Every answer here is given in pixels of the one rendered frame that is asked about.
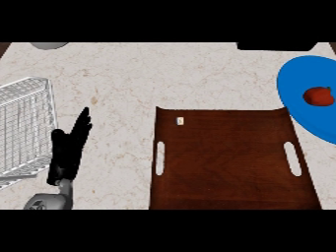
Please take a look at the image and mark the white wire basket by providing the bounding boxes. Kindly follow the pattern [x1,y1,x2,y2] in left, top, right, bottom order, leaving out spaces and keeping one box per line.
[0,45,59,199]

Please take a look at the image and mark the grey round object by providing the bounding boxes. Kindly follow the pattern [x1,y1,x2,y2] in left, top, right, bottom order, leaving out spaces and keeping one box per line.
[29,41,69,51]

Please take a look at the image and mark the brown wooden tray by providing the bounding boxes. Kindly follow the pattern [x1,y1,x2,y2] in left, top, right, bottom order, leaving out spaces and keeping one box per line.
[148,105,323,211]

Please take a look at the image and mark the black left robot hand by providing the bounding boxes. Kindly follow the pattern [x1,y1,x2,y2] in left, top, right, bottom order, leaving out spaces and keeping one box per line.
[44,106,93,187]

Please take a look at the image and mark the black appliance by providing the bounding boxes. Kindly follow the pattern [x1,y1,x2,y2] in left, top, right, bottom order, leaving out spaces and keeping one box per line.
[235,41,318,52]

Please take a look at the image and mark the blue plate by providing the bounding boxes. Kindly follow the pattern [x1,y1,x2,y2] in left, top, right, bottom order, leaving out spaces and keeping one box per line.
[275,55,336,148]

